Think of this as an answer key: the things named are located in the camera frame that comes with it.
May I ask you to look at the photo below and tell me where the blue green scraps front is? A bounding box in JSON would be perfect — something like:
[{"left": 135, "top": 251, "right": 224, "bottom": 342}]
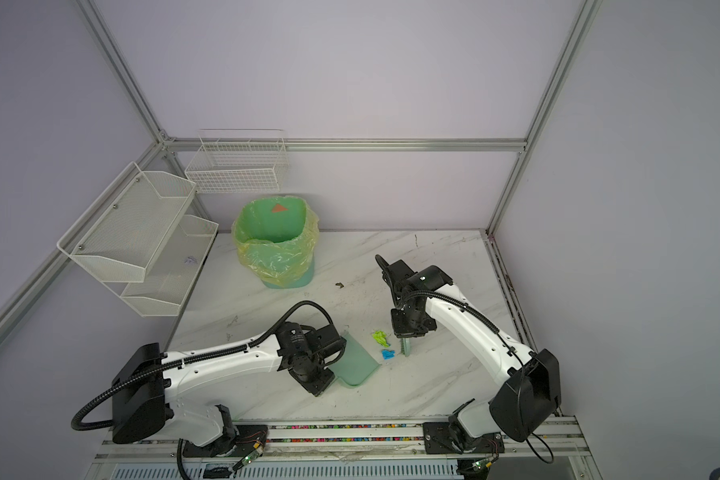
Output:
[{"left": 372, "top": 330, "right": 396, "bottom": 360}]

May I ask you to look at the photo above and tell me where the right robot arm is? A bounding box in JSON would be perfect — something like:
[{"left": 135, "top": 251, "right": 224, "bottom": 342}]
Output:
[{"left": 375, "top": 254, "right": 562, "bottom": 454}]

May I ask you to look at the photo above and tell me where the green hand brush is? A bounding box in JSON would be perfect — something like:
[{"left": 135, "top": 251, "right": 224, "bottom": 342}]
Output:
[{"left": 400, "top": 338, "right": 411, "bottom": 357}]

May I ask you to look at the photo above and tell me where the white wire basket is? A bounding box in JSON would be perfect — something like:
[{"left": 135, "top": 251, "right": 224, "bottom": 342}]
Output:
[{"left": 185, "top": 129, "right": 290, "bottom": 194}]

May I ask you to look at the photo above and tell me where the lower white mesh shelf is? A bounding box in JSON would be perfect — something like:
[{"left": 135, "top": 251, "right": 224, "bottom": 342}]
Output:
[{"left": 120, "top": 215, "right": 218, "bottom": 317}]

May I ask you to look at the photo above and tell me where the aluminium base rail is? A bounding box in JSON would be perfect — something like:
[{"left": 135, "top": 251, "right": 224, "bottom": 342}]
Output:
[{"left": 85, "top": 417, "right": 603, "bottom": 479}]

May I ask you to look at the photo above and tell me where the green plastic dustpan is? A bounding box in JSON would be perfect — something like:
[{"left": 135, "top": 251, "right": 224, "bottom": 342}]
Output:
[{"left": 329, "top": 331, "right": 380, "bottom": 388}]

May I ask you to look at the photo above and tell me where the yellow bin liner bag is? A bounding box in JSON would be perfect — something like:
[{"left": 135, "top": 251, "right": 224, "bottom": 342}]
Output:
[{"left": 232, "top": 194, "right": 320, "bottom": 287}]

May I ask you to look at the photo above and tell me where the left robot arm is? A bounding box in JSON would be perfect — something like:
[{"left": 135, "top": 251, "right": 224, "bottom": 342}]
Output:
[{"left": 70, "top": 300, "right": 347, "bottom": 457}]

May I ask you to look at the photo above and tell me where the upper white mesh shelf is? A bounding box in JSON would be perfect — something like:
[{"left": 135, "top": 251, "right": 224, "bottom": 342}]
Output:
[{"left": 57, "top": 163, "right": 196, "bottom": 283}]

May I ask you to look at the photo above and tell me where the green trash bin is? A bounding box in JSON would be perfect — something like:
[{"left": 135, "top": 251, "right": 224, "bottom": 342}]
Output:
[{"left": 235, "top": 196, "right": 318, "bottom": 290}]

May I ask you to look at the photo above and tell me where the aluminium frame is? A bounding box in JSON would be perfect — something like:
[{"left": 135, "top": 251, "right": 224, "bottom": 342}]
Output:
[{"left": 0, "top": 1, "right": 602, "bottom": 350}]

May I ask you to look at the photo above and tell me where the white mesh shelf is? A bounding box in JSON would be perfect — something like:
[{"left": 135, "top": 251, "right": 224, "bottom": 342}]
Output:
[
  {"left": 57, "top": 163, "right": 196, "bottom": 283},
  {"left": 120, "top": 215, "right": 218, "bottom": 317}
]

